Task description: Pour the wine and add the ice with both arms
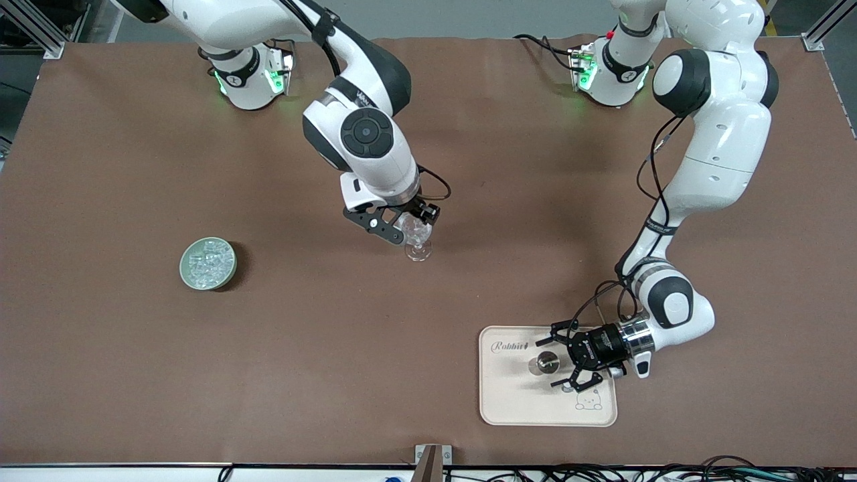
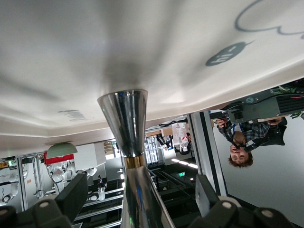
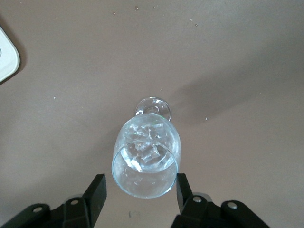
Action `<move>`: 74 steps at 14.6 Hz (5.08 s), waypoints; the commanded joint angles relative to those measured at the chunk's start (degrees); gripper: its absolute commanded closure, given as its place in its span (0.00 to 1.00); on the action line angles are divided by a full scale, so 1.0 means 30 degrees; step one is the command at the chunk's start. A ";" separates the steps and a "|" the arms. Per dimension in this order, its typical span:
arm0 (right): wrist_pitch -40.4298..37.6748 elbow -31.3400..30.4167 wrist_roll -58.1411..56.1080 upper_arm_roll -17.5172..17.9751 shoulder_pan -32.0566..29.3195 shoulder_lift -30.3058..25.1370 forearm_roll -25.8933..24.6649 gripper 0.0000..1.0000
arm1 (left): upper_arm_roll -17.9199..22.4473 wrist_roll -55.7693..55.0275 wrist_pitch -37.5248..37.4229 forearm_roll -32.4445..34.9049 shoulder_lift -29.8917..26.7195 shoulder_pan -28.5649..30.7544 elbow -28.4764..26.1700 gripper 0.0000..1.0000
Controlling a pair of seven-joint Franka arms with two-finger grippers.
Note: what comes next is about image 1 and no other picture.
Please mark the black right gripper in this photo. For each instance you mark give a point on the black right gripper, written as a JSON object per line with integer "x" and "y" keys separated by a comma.
{"x": 424, "y": 209}

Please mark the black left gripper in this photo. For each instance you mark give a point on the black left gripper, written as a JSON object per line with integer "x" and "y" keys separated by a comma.
{"x": 598, "y": 344}

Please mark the silver metal jigger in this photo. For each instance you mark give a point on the silver metal jigger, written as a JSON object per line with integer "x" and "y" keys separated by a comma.
{"x": 548, "y": 361}

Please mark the cream rabbit print tray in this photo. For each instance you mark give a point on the cream rabbit print tray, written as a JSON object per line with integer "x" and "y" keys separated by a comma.
{"x": 509, "y": 402}

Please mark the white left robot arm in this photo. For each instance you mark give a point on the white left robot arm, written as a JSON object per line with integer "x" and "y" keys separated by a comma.
{"x": 723, "y": 134}

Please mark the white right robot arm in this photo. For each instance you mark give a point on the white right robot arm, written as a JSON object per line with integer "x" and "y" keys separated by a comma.
{"x": 365, "y": 134}

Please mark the clear wine glass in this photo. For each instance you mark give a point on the clear wine glass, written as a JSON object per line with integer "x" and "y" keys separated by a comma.
{"x": 418, "y": 251}

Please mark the pile of clear ice cubes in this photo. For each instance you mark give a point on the pile of clear ice cubes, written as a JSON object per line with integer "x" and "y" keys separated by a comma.
{"x": 209, "y": 264}

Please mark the metal base connector panel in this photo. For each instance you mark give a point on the metal base connector panel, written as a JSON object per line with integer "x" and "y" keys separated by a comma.
{"x": 581, "y": 67}
{"x": 284, "y": 67}

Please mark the green round bowl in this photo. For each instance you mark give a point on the green round bowl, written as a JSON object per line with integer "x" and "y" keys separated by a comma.
{"x": 187, "y": 276}

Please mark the brown table cloth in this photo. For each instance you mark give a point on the brown table cloth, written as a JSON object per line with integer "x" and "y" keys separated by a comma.
{"x": 201, "y": 368}

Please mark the grey metal bracket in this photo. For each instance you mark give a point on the grey metal bracket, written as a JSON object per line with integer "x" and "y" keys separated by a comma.
{"x": 447, "y": 455}

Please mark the brown camera post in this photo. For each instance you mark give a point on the brown camera post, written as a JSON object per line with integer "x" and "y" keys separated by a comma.
{"x": 430, "y": 468}

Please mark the aluminium workcell frame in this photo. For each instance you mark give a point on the aluminium workcell frame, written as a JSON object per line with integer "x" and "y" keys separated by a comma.
{"x": 47, "y": 41}
{"x": 813, "y": 41}

